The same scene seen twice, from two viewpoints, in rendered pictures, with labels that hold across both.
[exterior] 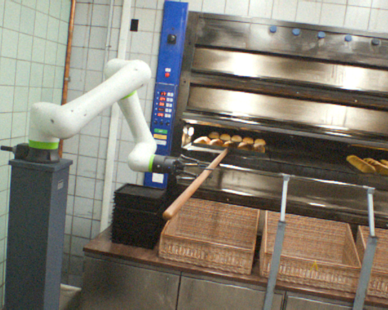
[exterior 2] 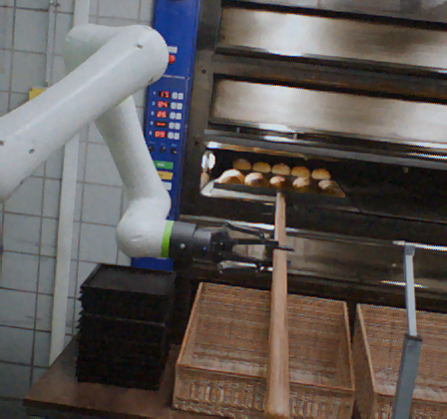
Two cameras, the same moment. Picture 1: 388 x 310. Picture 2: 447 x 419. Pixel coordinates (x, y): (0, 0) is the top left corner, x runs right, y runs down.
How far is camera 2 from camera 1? 0.59 m
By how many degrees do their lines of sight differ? 5
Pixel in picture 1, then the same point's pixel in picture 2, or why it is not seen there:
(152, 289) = not seen: outside the picture
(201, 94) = (234, 95)
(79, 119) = (19, 163)
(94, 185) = (36, 266)
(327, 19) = not seen: outside the picture
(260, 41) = not seen: outside the picture
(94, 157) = (36, 216)
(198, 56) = (228, 23)
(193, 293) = not seen: outside the picture
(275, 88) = (372, 82)
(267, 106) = (357, 114)
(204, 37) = not seen: outside the picture
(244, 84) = (315, 75)
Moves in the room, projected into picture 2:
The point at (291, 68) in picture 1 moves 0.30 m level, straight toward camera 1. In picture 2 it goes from (401, 43) to (416, 33)
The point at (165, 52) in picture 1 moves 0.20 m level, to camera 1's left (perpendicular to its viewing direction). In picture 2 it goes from (167, 16) to (110, 9)
